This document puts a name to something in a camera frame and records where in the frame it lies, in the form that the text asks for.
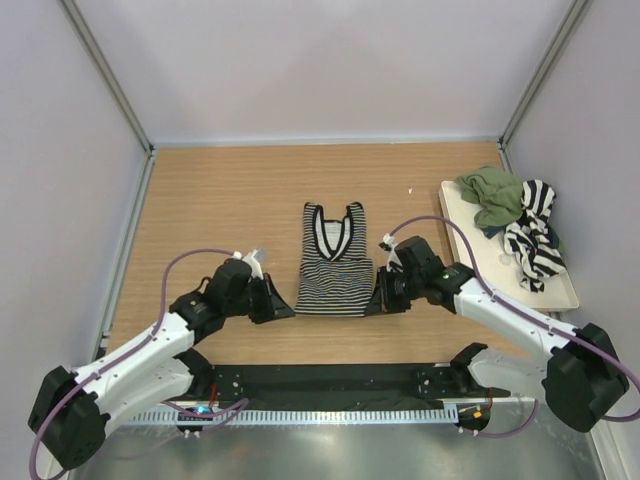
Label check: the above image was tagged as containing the slotted cable duct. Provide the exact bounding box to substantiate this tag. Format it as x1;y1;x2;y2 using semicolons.
126;404;459;427

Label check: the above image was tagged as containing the wide-striped black white tank top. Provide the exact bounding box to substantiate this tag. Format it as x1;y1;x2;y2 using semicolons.
503;180;566;293

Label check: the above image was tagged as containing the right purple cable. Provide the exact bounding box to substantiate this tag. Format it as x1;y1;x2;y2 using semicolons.
382;215;640;440

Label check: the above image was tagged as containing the thin-striped black white tank top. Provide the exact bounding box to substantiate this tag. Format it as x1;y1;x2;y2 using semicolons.
295;202;374;318

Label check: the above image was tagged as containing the aluminium corner post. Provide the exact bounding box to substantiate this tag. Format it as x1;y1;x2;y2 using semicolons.
498;0;593;151
58;0;155;156

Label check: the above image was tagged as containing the right aluminium corner post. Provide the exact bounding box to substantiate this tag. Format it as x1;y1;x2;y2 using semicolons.
498;0;593;151

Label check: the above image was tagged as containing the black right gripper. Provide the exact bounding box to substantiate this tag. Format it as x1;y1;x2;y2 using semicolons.
366;265;424;316

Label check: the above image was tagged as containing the green tank top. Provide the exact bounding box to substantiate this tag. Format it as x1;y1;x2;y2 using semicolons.
454;166;524;228

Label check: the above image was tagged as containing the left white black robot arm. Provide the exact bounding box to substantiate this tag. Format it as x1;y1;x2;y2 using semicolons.
28;258;295;472

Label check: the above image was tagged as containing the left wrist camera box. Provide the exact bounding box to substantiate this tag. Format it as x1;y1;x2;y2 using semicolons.
248;247;266;264

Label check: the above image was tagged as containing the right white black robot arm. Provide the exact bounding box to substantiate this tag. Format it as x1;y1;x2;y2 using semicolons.
366;235;629;433

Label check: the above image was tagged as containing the aluminium frame rail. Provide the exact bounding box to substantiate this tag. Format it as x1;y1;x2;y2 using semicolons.
59;359;610;409

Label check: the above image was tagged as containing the white plastic tray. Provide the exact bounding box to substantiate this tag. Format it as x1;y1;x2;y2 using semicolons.
437;178;580;312

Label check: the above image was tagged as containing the left aluminium corner post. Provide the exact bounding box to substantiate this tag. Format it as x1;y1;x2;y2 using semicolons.
58;0;155;156

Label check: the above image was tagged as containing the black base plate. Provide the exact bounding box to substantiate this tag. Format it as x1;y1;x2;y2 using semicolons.
185;363;510;404

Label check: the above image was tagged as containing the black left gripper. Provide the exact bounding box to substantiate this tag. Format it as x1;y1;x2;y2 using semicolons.
224;272;295;324

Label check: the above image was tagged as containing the purple cable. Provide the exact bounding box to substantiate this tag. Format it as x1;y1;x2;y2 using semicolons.
28;248;251;479
382;215;640;440

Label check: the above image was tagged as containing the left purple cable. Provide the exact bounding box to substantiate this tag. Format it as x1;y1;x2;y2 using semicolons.
28;248;251;479

